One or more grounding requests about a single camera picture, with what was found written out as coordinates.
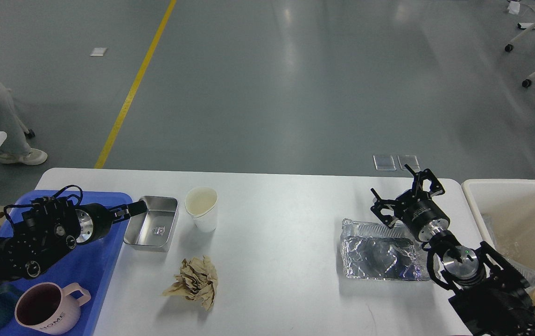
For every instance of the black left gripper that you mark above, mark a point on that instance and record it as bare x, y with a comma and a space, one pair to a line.
96, 220

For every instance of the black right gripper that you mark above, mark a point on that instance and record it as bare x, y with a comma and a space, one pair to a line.
424, 214

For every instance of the stainless steel rectangular tray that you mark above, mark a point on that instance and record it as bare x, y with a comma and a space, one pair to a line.
153, 230

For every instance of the pink ceramic mug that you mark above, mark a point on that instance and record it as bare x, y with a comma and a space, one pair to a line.
51, 309

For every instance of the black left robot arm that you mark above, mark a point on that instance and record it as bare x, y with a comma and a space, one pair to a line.
49, 227

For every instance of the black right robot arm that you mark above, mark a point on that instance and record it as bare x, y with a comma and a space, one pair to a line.
490, 294

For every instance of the clear floor plate right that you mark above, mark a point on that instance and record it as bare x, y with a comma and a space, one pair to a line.
410, 160

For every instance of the clear floor plate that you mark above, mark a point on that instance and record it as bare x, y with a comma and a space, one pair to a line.
384, 162
410, 160

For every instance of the clear floor plate left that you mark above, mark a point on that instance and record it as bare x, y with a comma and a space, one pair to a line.
384, 162

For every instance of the blue plastic tray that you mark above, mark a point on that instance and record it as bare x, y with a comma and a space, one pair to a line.
90, 265

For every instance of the aluminium foil container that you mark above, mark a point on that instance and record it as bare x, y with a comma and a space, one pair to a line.
372, 251

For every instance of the white paper cup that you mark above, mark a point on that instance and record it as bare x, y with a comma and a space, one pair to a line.
201, 205

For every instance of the crumpled brown paper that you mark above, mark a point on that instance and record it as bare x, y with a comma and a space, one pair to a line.
197, 280

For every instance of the beige plastic bin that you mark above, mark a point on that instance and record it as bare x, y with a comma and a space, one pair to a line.
504, 210

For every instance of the foil container in bin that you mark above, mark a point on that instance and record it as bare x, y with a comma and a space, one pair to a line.
527, 272

